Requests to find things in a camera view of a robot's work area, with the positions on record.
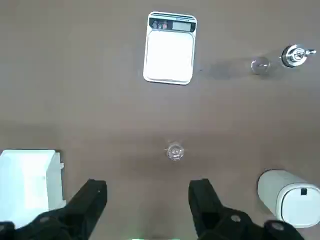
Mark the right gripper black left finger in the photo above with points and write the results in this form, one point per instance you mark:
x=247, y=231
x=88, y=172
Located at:
x=82, y=210

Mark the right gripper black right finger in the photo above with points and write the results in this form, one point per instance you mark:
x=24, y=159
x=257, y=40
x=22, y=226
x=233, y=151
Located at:
x=212, y=215

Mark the small clear measuring cup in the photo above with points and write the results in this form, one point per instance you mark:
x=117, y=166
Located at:
x=175, y=151

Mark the white open rectangular box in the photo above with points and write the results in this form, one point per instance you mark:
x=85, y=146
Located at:
x=25, y=180

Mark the white lidded desktop bin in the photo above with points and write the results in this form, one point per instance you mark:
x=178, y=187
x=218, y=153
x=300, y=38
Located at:
x=285, y=197

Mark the silver digital kitchen scale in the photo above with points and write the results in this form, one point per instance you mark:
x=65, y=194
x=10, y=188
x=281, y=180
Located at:
x=170, y=55

